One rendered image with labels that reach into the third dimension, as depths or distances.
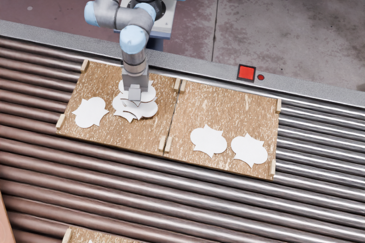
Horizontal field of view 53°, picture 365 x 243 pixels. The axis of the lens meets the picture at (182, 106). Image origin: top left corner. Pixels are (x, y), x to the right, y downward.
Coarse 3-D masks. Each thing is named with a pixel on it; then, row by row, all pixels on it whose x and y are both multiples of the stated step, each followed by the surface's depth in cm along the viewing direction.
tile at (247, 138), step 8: (248, 136) 139; (232, 144) 137; (240, 144) 137; (248, 144) 138; (256, 144) 138; (240, 152) 136; (248, 152) 136; (256, 152) 136; (264, 152) 136; (240, 160) 135; (248, 160) 134; (256, 160) 135; (264, 160) 135
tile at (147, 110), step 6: (126, 102) 141; (132, 102) 141; (150, 102) 141; (126, 108) 139; (132, 108) 140; (138, 108) 140; (144, 108) 140; (150, 108) 140; (156, 108) 140; (138, 114) 138; (144, 114) 139; (150, 114) 139
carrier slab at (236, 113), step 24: (192, 96) 148; (216, 96) 149; (240, 96) 149; (192, 120) 142; (216, 120) 143; (240, 120) 144; (264, 120) 144; (192, 144) 137; (264, 144) 139; (216, 168) 134; (240, 168) 134; (264, 168) 134
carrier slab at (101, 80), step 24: (96, 72) 151; (120, 72) 152; (72, 96) 145; (96, 96) 145; (168, 96) 147; (72, 120) 139; (120, 120) 140; (144, 120) 141; (168, 120) 142; (120, 144) 136; (144, 144) 136
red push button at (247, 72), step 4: (240, 68) 157; (244, 68) 157; (248, 68) 157; (252, 68) 157; (240, 72) 156; (244, 72) 156; (248, 72) 156; (252, 72) 156; (240, 76) 155; (244, 76) 155; (248, 76) 155; (252, 76) 155
